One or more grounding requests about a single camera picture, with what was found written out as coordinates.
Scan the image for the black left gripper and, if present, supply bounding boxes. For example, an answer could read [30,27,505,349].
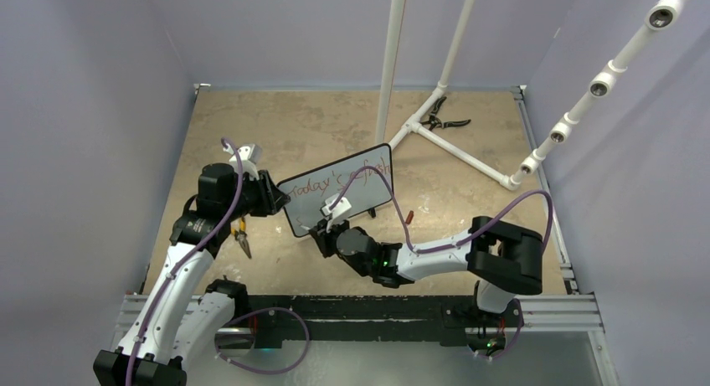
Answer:
[223,169,289,221]

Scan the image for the black-framed small whiteboard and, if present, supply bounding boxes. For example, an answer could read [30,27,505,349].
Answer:
[277,143,394,238]

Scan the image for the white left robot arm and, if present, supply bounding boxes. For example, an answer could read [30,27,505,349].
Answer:
[93,163,290,385]

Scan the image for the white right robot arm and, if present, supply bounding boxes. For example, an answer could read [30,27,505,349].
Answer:
[308,216,548,325]

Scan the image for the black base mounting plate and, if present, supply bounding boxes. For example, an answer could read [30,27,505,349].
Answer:
[206,279,524,351]

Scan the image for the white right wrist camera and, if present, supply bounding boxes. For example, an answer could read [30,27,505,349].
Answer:
[321,194,352,224]

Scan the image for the yellow-handled pliers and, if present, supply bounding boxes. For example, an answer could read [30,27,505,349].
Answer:
[230,218,253,260]

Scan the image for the black-handled pliers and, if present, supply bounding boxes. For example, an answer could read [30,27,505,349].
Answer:
[419,96,472,132]

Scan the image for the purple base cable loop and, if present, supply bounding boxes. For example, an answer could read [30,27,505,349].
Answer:
[214,307,311,376]

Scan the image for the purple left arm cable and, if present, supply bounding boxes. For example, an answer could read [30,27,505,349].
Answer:
[124,137,248,386]

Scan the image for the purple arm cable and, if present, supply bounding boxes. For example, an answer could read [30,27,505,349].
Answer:
[124,137,248,386]
[332,166,554,255]

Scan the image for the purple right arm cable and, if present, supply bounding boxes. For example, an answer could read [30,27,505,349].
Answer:
[332,166,554,255]

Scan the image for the white PVC pipe frame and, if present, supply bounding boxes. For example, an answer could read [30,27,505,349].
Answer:
[374,0,522,192]

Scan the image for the aluminium frame rail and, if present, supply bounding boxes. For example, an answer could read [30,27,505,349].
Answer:
[100,292,620,386]

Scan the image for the white pipe with camera sockets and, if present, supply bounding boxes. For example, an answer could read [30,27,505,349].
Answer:
[511,0,689,183]

